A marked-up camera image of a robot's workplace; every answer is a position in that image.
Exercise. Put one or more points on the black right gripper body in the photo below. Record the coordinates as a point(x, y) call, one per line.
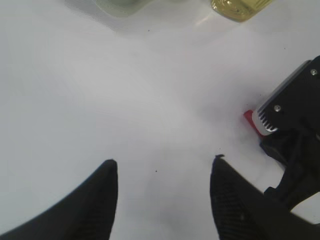
point(299, 153)

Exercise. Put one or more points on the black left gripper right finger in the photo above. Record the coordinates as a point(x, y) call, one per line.
point(241, 212)

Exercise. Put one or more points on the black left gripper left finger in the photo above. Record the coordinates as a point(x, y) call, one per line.
point(87, 213)

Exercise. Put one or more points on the red marker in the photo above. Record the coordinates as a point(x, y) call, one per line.
point(248, 115)

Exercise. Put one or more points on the yellow tea bottle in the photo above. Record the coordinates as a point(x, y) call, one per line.
point(239, 10)

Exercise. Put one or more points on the pale green wavy plate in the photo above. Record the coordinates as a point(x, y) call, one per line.
point(115, 8)

